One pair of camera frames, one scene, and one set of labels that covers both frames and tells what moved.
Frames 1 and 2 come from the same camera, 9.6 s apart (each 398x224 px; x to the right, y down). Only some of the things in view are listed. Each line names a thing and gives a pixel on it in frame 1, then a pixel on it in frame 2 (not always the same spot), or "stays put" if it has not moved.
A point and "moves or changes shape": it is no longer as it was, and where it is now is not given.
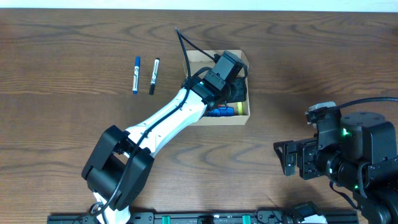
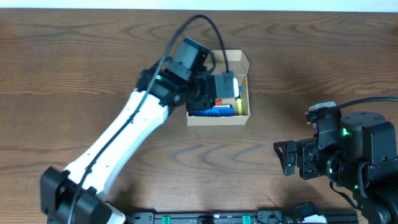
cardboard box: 196,60 stays put
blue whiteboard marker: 135,81 moves or changes shape
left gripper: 240,84 to 199,105
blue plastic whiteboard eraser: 221,112 stays put
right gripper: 308,151 stays put
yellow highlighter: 240,108 stays put
